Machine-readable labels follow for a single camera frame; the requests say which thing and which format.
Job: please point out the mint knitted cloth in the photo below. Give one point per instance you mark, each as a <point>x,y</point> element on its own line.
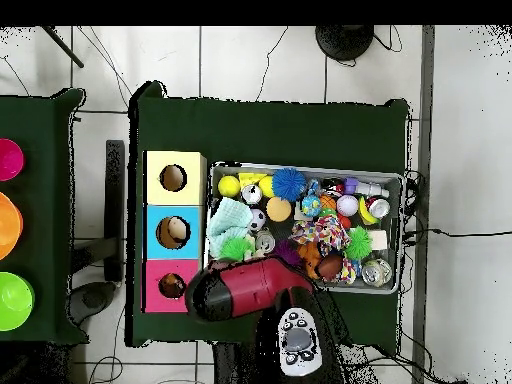
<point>230,218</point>

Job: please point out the globe print ball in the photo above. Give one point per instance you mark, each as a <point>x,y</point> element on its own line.
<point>311,206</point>

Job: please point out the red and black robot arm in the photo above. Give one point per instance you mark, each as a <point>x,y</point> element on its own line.
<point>248,288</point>

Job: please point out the wooden box with three holes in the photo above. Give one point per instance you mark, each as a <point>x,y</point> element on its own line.
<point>192,216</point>

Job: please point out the silver mesh bin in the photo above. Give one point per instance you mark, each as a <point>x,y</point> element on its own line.
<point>394,244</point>

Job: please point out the blue spiky ball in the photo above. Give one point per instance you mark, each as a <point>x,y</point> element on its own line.
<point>288,184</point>

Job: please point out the small orange basketball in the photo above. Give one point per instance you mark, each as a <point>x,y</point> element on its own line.
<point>328,202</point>

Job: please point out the dark green table cloth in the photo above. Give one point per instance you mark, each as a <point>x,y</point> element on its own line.
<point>260,132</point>
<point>44,200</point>

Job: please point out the small white baseball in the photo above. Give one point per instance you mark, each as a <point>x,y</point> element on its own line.
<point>347,205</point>

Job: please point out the small brown football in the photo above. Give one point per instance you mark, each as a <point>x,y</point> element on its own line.
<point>330,266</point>

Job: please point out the black upright panel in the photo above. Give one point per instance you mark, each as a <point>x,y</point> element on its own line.
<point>115,200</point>

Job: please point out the grey black stand foot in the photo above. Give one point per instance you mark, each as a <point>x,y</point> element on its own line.
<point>94,298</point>

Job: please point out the black round stand base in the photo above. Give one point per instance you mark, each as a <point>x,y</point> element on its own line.
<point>344,42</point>

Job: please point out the orange bowl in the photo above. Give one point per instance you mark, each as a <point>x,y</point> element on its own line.
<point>10,226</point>

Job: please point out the pink bowl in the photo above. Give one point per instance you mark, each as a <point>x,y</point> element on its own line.
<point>10,160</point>

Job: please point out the thin black rod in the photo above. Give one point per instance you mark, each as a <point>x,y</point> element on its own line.
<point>64,47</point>

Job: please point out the green bowl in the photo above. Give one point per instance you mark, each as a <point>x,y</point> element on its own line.
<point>14,302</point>

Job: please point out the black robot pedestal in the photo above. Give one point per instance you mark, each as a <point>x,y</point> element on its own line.
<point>232,364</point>

